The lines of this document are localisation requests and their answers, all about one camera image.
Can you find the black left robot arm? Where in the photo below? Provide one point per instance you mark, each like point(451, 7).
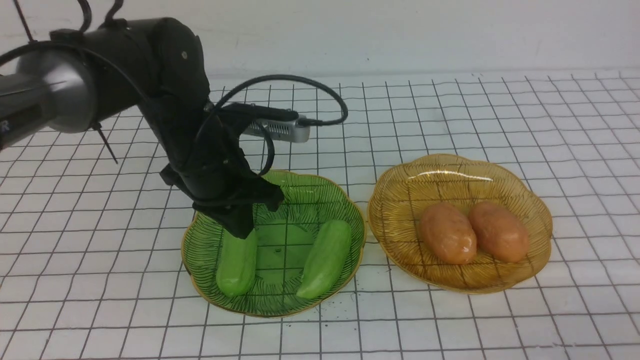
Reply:
point(74, 81)

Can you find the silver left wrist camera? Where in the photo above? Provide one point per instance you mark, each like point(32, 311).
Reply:
point(286, 131)

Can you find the green cucumber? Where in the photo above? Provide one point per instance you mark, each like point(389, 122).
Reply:
point(326, 259)
point(236, 269)

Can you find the white grid tablecloth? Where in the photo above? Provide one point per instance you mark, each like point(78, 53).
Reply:
point(91, 267)

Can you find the orange potato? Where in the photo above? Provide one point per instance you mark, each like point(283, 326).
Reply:
point(448, 233)
point(499, 232)

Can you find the amber glass plate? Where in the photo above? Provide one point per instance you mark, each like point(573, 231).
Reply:
point(404, 191)

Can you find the green glass plate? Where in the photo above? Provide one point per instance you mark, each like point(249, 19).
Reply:
point(285, 239)

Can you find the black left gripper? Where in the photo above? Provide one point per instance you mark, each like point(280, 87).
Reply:
point(207, 164)

